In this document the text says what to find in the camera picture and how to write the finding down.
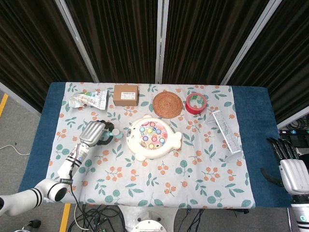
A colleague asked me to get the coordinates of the round woven rattan coaster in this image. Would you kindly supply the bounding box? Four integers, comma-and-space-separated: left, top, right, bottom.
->
152, 90, 183, 119

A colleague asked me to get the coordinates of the black caster wheel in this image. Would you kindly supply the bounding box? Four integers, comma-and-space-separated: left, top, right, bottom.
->
23, 218, 41, 230

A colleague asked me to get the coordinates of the grey aluminium partition post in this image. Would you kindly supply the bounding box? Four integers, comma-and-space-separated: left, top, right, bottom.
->
54, 0, 99, 83
155, 0, 169, 84
221, 0, 282, 85

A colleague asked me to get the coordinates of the white seal whack-a-mole toy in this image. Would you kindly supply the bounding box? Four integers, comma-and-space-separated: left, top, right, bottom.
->
126, 115, 183, 162

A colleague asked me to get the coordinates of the black power strip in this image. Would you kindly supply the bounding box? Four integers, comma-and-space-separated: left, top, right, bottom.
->
277, 129, 309, 145

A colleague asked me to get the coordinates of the red tape roll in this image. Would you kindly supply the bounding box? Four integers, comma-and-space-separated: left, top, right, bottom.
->
185, 92, 208, 115

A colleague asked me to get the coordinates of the clear plastic ruler box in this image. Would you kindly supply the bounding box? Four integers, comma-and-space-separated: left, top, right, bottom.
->
206, 110, 242, 158

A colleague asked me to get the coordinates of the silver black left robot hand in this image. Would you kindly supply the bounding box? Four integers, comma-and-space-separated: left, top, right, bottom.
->
79, 120, 114, 147

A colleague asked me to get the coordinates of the black floor cable tangle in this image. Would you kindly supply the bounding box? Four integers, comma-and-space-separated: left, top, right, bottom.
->
67, 203, 126, 232

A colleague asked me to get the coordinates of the floral fruit print tablecloth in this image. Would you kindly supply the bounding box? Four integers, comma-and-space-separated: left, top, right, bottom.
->
41, 82, 255, 209

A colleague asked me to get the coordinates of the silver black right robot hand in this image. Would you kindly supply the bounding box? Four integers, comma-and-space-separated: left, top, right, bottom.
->
260, 137, 309, 193

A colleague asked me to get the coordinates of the crumpled silver snack bag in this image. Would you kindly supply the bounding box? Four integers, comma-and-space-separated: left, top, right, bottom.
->
69, 88, 109, 111

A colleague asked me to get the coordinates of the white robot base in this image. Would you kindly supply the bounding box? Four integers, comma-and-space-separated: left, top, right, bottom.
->
119, 205, 179, 232

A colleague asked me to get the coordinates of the white floor cable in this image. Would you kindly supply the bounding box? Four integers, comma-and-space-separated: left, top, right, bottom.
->
0, 144, 31, 156

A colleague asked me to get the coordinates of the blue table cover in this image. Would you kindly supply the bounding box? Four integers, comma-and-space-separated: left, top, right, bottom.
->
18, 82, 294, 208

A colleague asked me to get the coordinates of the teal toy mallet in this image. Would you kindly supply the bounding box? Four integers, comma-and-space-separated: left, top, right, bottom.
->
101, 129, 124, 141

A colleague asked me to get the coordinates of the brown cardboard box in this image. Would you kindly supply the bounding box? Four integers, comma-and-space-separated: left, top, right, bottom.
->
113, 84, 140, 107

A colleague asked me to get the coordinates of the dark pleated partition panel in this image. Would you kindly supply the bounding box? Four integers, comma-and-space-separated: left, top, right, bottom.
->
163, 0, 270, 85
228, 0, 309, 124
65, 0, 160, 84
0, 0, 94, 113

